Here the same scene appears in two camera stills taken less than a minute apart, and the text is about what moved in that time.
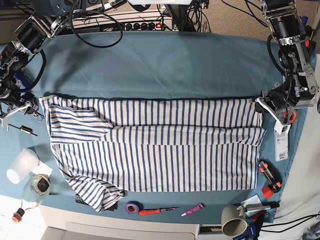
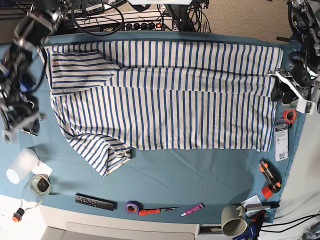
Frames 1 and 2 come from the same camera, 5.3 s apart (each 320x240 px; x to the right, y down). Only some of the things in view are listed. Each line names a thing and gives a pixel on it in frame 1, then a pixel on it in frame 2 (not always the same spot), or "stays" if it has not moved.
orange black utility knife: [271, 178] stays
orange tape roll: [293, 117] stays
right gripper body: [12, 101] stays
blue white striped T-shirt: [104, 147] → [112, 97]
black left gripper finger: [260, 108] → [277, 90]
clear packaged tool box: [281, 146] stays
